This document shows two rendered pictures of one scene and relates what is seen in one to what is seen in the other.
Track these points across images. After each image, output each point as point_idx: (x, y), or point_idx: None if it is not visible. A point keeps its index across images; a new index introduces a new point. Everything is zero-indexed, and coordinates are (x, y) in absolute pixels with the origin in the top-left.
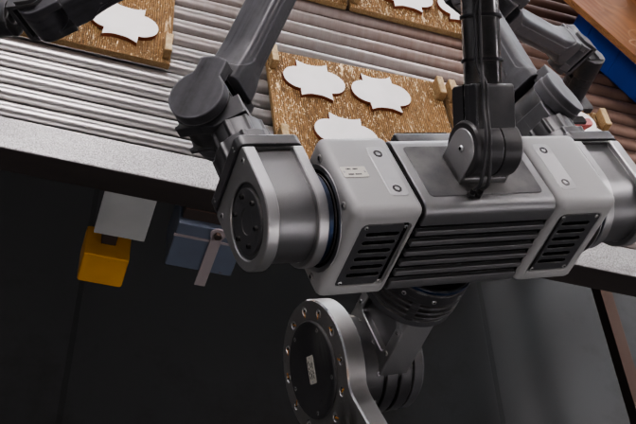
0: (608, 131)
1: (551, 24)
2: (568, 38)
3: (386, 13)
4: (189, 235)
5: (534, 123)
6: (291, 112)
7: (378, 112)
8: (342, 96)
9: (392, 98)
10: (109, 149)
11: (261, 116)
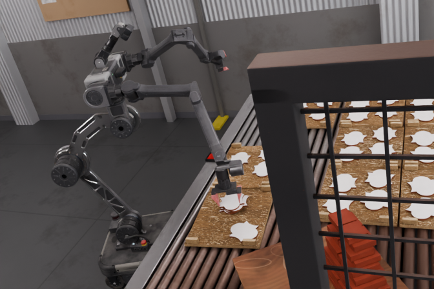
0: (106, 84)
1: (215, 135)
2: (210, 142)
3: (326, 177)
4: None
5: None
6: (252, 149)
7: (254, 168)
8: (262, 160)
9: (259, 171)
10: (238, 122)
11: None
